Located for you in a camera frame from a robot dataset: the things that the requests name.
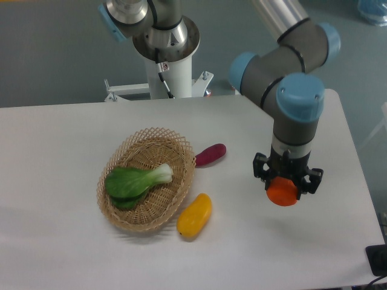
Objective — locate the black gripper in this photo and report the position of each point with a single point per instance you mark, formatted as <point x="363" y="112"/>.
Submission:
<point x="290" y="162"/>

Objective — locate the orange fruit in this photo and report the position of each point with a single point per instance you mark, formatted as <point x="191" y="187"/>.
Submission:
<point x="282" y="192"/>

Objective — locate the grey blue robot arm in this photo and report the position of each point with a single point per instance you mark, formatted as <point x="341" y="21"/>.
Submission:
<point x="280" y="82"/>

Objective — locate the purple sweet potato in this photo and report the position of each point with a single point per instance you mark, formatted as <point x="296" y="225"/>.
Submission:
<point x="210" y="155"/>

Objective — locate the yellow mango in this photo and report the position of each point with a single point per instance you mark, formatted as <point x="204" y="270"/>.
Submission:
<point x="193" y="218"/>

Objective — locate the black device bottom right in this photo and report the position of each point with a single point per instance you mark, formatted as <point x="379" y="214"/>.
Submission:
<point x="376" y="255"/>

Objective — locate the woven wicker basket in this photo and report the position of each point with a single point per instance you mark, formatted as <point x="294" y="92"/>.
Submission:
<point x="147" y="149"/>

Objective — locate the green bok choy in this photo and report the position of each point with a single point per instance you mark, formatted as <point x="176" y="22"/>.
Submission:
<point x="127" y="185"/>

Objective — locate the blue object top right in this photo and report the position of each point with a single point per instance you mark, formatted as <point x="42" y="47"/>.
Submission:
<point x="374" y="11"/>

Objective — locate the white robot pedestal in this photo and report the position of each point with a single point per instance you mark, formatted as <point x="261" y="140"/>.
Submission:
<point x="164" y="80"/>

